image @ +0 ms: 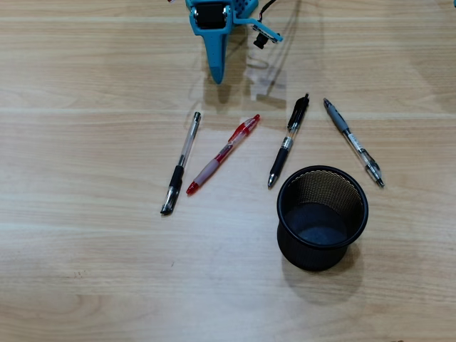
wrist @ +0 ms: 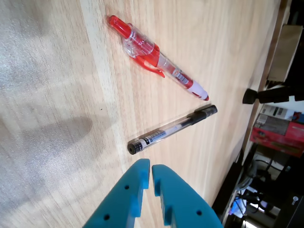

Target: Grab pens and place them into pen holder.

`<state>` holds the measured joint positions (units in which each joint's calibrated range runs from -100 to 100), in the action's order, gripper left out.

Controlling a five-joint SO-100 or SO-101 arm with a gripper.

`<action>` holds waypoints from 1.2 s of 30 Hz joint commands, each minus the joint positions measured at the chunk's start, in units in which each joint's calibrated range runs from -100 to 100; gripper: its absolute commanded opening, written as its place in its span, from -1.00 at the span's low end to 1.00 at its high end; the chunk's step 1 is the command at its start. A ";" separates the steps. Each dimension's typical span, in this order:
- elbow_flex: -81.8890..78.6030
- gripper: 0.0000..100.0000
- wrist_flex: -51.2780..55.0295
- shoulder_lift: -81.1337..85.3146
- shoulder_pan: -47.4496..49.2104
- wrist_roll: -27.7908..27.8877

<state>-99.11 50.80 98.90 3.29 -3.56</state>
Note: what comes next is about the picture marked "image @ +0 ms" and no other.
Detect black grip retractable pen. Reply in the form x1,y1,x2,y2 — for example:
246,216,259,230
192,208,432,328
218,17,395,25
267,93,310,189

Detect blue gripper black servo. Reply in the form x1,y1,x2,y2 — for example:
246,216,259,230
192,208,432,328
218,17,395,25
185,0,234,85

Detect black mesh pen holder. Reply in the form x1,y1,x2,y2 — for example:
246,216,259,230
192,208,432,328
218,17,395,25
276,165,369,272

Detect blue wrist camera module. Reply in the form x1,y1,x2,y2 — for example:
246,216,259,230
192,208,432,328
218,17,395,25
233,16,285,50

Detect clear pen with black cap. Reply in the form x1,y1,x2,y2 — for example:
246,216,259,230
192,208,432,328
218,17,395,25
160,112,202,215

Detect grey grip retractable pen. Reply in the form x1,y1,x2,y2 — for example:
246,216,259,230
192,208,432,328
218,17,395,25
323,98,385,188

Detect red retractable pen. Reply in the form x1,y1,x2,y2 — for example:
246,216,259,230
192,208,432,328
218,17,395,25
185,113,261,195

